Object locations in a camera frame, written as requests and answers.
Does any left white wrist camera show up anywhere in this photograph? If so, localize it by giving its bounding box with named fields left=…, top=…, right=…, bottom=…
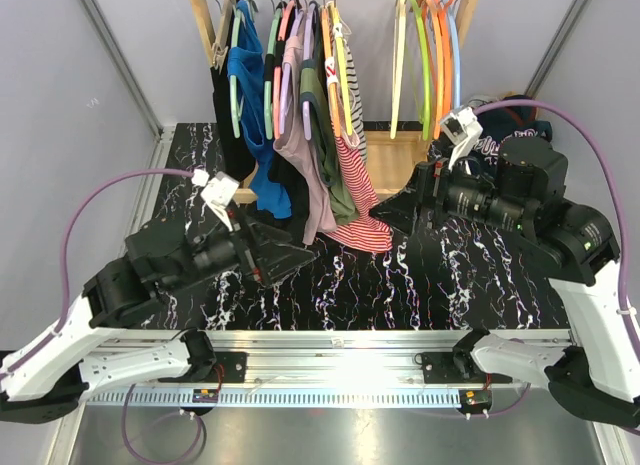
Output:
left=191, top=169, right=239, bottom=224

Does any black garment on clip hanger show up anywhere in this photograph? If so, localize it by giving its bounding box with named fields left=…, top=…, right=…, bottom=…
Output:
left=210, top=67, right=256, bottom=182

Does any pink hanger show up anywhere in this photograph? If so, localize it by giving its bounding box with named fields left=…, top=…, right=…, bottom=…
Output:
left=272, top=0, right=298, bottom=138

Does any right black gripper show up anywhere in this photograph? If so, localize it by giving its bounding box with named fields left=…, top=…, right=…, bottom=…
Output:
left=370, top=145, right=534, bottom=237

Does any orange empty hanger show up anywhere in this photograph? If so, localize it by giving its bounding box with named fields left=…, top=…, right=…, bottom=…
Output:
left=423, top=0, right=444, bottom=139
left=428, top=0, right=454, bottom=120

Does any black white striped tank top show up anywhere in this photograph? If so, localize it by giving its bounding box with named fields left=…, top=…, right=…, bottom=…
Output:
left=344, top=42, right=368, bottom=163

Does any mint green hanger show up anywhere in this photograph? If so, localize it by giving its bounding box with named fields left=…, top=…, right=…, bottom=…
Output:
left=228, top=7, right=245, bottom=138

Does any olive green top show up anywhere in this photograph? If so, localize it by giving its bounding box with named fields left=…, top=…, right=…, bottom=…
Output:
left=310, top=62, right=359, bottom=225

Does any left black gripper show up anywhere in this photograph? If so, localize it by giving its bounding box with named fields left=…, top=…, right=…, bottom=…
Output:
left=164, top=199, right=316, bottom=295

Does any blue top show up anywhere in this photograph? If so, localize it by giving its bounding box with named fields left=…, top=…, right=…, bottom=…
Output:
left=227, top=0, right=292, bottom=219

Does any light blue empty hanger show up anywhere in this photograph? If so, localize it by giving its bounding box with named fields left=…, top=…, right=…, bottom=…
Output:
left=445, top=9, right=461, bottom=109

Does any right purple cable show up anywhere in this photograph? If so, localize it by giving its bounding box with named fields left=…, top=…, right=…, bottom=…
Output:
left=469, top=98, right=640, bottom=356

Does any orange hanger with red top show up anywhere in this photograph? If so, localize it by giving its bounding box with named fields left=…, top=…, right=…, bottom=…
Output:
left=321, top=1, right=346, bottom=137

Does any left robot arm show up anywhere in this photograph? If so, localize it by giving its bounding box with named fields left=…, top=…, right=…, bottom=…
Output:
left=1, top=219, right=314, bottom=424

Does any wooden clip hanger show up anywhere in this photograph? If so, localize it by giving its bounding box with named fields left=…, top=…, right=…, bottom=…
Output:
left=212, top=0, right=236, bottom=72

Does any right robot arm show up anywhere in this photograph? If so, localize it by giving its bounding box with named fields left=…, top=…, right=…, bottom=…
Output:
left=370, top=136, right=639, bottom=433

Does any cream empty hanger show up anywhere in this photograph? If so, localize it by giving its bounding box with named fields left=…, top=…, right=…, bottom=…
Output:
left=390, top=0, right=406, bottom=140

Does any yellow plastic hanger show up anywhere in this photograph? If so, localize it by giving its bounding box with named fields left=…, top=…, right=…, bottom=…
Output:
left=333, top=1, right=354, bottom=134

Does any purple cable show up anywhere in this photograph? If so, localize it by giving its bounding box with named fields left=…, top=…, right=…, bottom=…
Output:
left=469, top=98, right=640, bottom=356
left=0, top=168, right=201, bottom=376

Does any red white striped top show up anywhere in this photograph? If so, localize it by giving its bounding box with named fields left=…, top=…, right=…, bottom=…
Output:
left=328, top=99, right=392, bottom=253

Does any mauve pink top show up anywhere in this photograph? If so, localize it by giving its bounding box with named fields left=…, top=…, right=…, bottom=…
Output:
left=274, top=29, right=337, bottom=245

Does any wooden clothes rack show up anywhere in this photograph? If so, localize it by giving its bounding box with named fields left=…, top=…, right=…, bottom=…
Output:
left=189, top=0, right=478, bottom=198

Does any aluminium rail base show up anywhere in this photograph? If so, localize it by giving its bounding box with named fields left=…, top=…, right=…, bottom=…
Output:
left=49, top=127, right=640, bottom=465

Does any purple hanger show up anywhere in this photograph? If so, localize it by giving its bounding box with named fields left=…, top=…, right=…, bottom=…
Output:
left=300, top=1, right=319, bottom=141

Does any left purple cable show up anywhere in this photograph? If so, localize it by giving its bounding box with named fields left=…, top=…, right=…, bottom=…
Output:
left=0, top=168, right=201, bottom=376

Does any lilac hanger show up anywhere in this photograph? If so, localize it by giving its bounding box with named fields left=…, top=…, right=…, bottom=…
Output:
left=278, top=1, right=305, bottom=134

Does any navy printed shirt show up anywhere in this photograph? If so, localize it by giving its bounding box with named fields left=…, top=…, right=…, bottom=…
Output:
left=463, top=106, right=553, bottom=180

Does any lime green empty hanger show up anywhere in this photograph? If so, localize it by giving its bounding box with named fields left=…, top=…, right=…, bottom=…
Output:
left=408, top=0, right=431, bottom=141

